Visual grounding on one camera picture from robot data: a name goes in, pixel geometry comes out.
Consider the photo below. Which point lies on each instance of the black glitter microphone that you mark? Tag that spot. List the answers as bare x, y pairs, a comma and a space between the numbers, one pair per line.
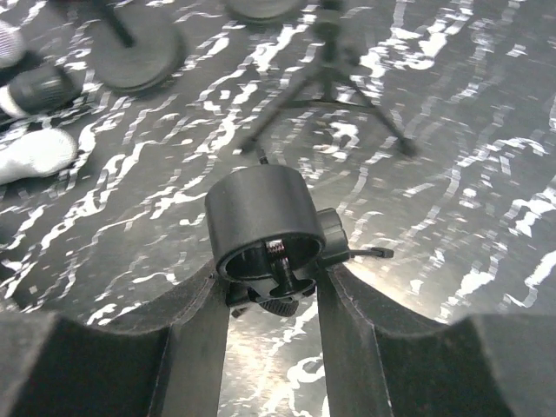
12, 45

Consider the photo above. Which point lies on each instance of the small black tripod stand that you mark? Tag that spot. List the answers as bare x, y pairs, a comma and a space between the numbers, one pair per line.
270, 242

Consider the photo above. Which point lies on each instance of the empty round-base stand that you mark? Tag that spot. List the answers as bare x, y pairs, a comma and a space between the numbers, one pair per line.
262, 11

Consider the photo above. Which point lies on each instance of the black round-base mic stand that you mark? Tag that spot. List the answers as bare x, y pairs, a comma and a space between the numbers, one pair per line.
134, 48

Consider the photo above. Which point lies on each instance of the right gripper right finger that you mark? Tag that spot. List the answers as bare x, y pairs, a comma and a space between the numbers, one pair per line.
383, 359

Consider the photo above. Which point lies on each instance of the black shotgun microphone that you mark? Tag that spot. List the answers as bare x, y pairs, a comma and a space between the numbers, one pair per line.
37, 91

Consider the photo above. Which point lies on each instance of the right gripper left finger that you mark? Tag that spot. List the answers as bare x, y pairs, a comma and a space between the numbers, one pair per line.
164, 358

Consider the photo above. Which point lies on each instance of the silver microphone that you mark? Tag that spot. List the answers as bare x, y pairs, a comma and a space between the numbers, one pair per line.
40, 153

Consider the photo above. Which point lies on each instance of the black tripod stand with shockmount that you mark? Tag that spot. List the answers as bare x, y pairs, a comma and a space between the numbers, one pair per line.
316, 88

